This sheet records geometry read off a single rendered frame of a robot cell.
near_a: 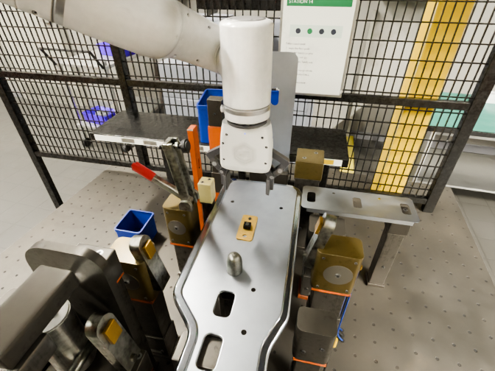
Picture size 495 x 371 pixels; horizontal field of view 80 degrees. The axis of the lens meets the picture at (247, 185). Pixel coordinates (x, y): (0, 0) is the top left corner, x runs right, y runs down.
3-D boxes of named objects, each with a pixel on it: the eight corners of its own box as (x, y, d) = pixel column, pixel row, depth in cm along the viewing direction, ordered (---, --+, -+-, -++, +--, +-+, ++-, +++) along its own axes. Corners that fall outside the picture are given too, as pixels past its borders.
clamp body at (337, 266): (345, 352, 77) (380, 263, 56) (299, 341, 79) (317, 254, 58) (343, 327, 82) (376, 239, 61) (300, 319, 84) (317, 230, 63)
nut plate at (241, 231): (251, 241, 67) (251, 238, 66) (235, 238, 68) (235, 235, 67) (258, 217, 74) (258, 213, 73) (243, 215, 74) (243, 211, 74)
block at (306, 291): (337, 307, 87) (359, 239, 70) (297, 299, 89) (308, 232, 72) (336, 285, 93) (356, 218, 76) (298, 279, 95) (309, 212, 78)
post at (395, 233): (384, 288, 92) (415, 219, 75) (367, 285, 92) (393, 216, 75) (381, 275, 95) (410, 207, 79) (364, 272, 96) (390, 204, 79)
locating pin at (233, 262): (240, 282, 60) (239, 260, 56) (225, 280, 61) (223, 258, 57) (244, 269, 63) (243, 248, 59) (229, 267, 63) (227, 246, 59)
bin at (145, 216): (145, 252, 103) (139, 233, 98) (119, 247, 105) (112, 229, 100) (159, 230, 112) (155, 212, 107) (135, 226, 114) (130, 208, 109)
